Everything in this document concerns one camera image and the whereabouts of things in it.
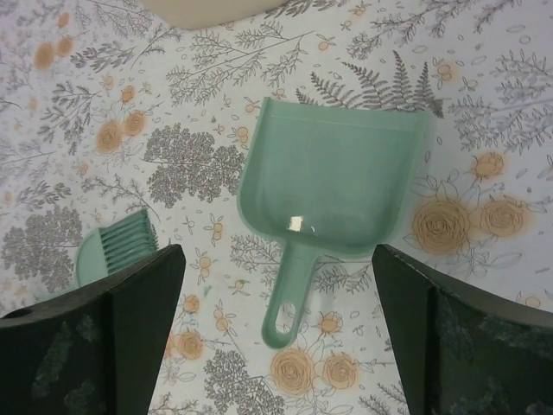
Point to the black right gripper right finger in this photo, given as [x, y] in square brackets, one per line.
[460, 349]

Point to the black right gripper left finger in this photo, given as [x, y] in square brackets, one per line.
[94, 350]

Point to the green hand brush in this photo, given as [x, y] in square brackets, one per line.
[106, 250]

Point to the green dustpan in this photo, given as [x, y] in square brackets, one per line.
[319, 181]

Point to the beige waste bin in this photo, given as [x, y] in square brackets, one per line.
[201, 14]

